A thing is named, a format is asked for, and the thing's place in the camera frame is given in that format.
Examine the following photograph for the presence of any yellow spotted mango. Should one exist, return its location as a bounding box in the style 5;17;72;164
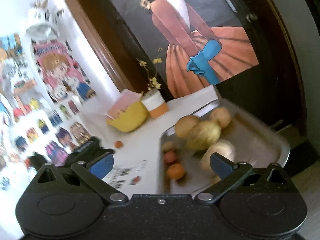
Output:
186;120;221;151

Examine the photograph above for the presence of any colourful houses drawing sheet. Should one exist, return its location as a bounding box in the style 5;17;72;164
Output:
1;94;93;178

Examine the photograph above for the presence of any colourful room scene poster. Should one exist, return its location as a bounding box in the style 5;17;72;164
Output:
1;33;44;122

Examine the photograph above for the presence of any white orange cup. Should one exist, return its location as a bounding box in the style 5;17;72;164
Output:
141;89;169;119

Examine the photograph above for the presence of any brown round fruit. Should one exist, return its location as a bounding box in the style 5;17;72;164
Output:
174;115;200;139

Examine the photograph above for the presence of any white utensil holder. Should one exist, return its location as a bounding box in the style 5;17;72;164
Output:
25;0;65;41

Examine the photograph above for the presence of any yellow lemon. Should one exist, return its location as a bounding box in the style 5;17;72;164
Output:
209;107;232;129

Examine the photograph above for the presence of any silver metal tray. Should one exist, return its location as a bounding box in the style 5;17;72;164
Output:
158;99;290;196

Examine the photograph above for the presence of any lady in orange dress poster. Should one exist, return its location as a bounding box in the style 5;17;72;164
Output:
109;0;259;98

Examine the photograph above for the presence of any small orange fruit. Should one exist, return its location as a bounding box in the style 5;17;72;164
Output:
114;140;123;148

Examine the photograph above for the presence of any small orange mandarin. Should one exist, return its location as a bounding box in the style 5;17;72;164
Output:
167;163;185;180

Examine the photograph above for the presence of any red cherry tomato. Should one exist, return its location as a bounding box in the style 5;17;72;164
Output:
163;151;178;165

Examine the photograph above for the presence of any pink paper packet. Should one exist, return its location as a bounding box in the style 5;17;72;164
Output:
107;89;142;119

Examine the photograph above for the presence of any round door knob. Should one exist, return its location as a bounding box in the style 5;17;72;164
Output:
246;13;258;23

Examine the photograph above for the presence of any cartoon girl with bear poster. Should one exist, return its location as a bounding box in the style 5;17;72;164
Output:
31;38;97;104

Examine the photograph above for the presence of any yellow bowl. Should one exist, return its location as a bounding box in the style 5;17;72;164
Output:
106;101;149;133

